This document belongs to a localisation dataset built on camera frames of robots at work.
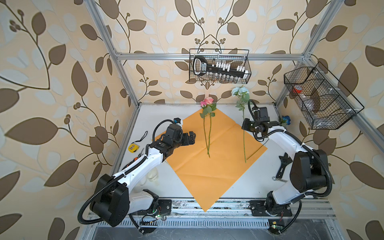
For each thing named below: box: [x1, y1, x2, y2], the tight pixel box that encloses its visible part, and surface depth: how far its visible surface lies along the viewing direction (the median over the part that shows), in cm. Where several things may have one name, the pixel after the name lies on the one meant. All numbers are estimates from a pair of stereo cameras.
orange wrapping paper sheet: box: [154, 108, 268, 213], surface depth 93 cm
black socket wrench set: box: [193, 56, 250, 82], surface depth 86 cm
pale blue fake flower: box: [231, 87, 250, 164], surface depth 105 cm
